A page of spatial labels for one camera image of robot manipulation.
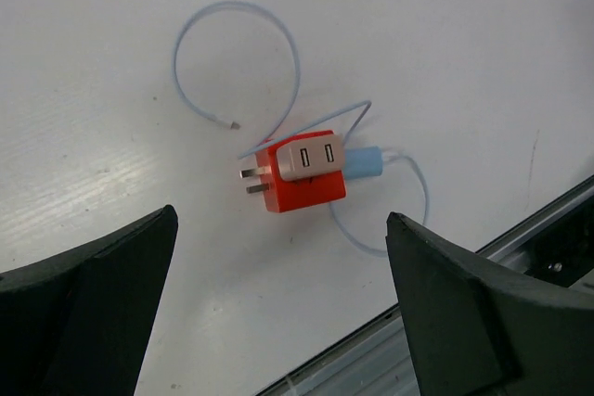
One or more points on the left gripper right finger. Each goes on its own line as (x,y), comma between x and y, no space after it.
(475,327)

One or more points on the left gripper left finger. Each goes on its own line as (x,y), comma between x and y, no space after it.
(79,322)

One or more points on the light blue plug charger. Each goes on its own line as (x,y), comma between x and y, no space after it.
(362,162)

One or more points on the red cube socket adapter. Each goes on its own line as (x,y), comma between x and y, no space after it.
(281,196)

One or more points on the pink plug charger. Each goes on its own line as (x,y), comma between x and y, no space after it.
(311,156)

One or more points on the aluminium front rail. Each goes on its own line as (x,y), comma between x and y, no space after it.
(554,245)

